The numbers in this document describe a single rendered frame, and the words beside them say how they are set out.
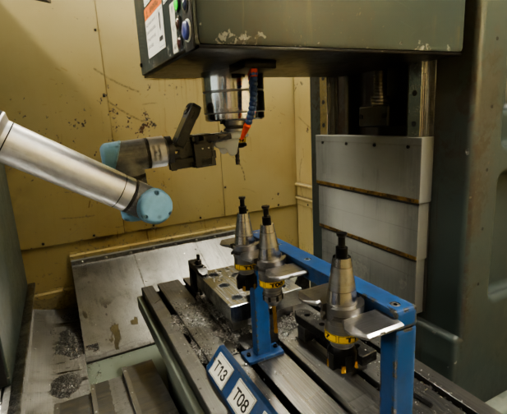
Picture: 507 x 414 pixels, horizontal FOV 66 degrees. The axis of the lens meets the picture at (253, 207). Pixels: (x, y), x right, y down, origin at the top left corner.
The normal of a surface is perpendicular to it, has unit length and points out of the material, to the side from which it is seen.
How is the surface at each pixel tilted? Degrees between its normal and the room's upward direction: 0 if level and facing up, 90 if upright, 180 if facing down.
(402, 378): 90
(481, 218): 90
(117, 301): 24
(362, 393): 0
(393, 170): 90
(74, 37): 90
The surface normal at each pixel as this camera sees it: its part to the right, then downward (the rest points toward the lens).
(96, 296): 0.13, -0.82
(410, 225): -0.91, 0.15
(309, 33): 0.44, 0.18
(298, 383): -0.05, -0.97
